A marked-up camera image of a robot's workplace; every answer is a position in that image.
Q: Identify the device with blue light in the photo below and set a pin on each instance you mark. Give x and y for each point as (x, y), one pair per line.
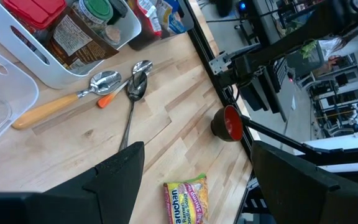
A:
(243, 5)

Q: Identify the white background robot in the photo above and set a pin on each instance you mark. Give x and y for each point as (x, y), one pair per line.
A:
(356, 116)

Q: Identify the green lid spice jar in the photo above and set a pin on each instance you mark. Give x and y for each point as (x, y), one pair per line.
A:
(98, 7)

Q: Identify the white plastic bin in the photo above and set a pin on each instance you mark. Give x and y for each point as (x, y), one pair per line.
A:
(20, 49)

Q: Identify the dark metal spoon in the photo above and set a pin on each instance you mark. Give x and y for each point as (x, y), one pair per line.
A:
(137, 87)

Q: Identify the person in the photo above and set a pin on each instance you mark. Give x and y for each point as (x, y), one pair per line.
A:
(331, 62)

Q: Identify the lime shrimp ramen packet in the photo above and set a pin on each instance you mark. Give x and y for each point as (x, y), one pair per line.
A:
(185, 202)

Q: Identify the red bowl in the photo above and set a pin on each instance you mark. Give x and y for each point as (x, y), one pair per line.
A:
(233, 123)

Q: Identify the smoked paprika tin red lid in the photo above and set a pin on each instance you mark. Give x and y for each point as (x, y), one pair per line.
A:
(33, 9)

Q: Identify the dark grey plastic bin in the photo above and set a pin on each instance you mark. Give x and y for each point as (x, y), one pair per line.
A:
(145, 45)

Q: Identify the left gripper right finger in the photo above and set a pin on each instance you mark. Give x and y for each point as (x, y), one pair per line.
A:
(306, 199)

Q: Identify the red white snack packet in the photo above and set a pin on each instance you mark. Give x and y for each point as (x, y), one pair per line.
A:
(149, 21)

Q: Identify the yellow blue ramen packet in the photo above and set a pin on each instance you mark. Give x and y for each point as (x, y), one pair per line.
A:
(174, 23)

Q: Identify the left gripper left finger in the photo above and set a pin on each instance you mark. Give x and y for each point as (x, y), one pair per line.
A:
(89, 199)

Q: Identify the green plant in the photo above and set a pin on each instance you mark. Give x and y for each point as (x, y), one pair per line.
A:
(309, 49)

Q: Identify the black table frame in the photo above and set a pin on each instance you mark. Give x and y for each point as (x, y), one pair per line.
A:
(204, 40)

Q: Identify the small glass spice jar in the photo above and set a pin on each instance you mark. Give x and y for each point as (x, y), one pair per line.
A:
(113, 34)

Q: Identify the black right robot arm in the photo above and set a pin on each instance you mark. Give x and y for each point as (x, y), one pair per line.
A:
(291, 43)

